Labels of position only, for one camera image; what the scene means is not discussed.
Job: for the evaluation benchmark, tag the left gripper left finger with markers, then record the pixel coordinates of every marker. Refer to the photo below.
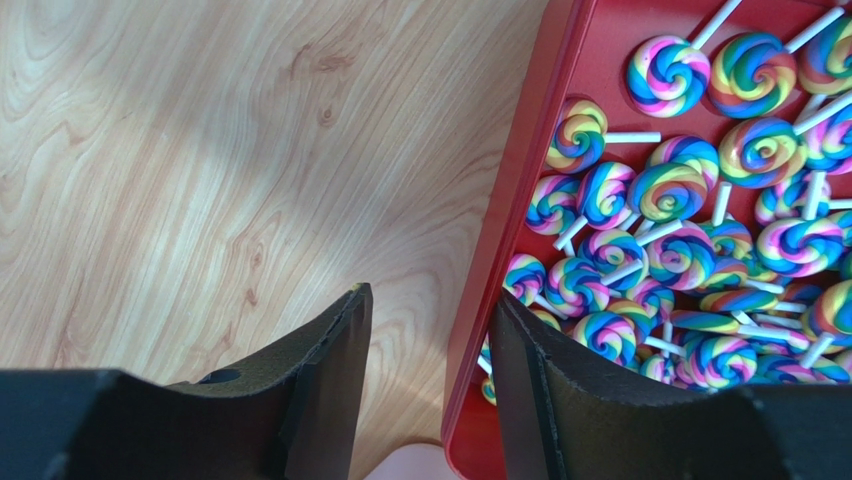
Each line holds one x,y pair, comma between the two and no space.
287,411

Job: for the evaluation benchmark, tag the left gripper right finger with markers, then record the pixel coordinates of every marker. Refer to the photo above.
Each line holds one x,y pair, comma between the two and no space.
567,413

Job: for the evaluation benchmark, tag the red tray of swirl lollipops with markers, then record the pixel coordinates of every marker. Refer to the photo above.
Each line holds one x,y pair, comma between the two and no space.
675,196

